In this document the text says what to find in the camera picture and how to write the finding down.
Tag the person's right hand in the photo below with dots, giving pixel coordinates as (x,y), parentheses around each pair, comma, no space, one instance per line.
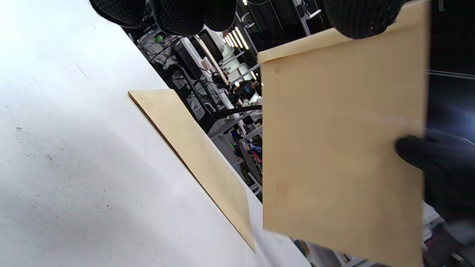
(449,170)

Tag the person's left hand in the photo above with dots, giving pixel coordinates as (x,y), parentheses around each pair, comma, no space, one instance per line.
(178,15)

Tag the brown paper envelope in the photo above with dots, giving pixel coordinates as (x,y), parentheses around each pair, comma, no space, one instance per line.
(341,148)
(200,159)

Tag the long wooden plank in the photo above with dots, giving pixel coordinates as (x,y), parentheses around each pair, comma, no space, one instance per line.
(211,59)

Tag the black office chair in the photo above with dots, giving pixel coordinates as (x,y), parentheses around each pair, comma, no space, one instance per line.
(230,113)

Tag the white metal storage shelf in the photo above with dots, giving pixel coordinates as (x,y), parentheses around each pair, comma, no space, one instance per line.
(252,155)

